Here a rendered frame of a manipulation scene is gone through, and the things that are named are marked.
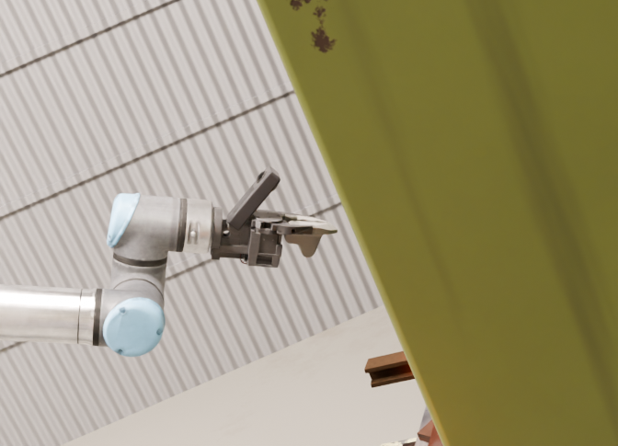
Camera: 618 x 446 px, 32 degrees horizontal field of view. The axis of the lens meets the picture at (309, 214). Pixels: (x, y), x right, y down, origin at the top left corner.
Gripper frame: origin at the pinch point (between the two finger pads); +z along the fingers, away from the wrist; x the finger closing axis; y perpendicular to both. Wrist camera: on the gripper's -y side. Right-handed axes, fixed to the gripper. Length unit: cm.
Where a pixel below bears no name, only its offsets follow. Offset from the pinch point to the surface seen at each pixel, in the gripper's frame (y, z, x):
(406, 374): 7.1, 3.7, 45.2
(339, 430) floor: 101, 39, -128
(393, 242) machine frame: -26, -15, 98
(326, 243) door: 62, 42, -203
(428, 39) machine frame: -42, -16, 101
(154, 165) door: 40, -24, -204
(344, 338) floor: 94, 51, -189
